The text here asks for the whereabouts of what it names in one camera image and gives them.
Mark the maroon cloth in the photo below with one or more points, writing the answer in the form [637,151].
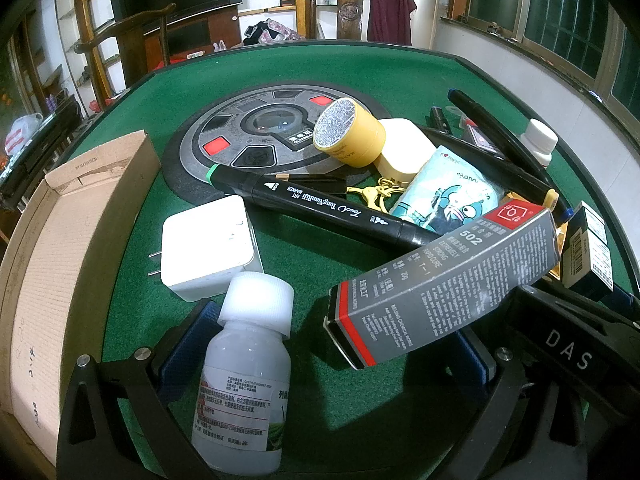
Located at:
[392,10]

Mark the black curved band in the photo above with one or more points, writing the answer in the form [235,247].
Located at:
[495,167]

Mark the carved wooden chair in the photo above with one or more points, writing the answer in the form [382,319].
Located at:
[347,10]

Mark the dark wooden armchair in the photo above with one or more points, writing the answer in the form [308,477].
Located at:
[125,40]

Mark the small black clip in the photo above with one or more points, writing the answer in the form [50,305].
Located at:
[439,117]

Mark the white charger adapter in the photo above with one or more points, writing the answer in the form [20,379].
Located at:
[207,247]

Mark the yellow keyring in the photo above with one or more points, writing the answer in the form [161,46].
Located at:
[372,192]

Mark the yellow tape roll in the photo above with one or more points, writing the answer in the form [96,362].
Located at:
[350,132]

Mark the black box white label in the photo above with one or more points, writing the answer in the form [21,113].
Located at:
[587,250]

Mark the window with wooden frame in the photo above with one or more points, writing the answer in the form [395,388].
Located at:
[560,10]

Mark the long black pen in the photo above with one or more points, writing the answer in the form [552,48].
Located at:
[500,135]

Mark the round grey table panel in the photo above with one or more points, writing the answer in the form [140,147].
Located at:
[240,135]

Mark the black marker green end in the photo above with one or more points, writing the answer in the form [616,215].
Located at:
[320,202]

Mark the small white bottle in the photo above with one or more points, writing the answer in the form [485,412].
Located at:
[537,142]

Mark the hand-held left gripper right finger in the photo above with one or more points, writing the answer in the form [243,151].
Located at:
[475,360]

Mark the gold foil packet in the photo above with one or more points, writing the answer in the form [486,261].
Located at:
[549,198]

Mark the cream earbuds case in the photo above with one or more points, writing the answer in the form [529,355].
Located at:
[407,145]

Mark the white plastic bottle red label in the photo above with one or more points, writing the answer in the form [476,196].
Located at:
[245,360]

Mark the cartoon tissue packet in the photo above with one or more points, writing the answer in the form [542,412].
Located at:
[450,190]

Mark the pile of clothes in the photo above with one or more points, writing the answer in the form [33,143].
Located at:
[272,31]

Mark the small shiny box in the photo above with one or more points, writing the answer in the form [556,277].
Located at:
[479,137]

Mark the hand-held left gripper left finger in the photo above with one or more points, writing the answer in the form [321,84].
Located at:
[184,357]

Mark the black lipstick tube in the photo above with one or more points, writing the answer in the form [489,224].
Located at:
[310,178]

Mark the grey glue box red end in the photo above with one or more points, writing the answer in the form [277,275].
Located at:
[450,280]

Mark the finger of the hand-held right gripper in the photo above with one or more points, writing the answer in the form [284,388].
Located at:
[570,350]

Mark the brown cardboard box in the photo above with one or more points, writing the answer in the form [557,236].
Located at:
[65,240]

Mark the white plastic bag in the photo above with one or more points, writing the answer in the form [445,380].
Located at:
[20,132]

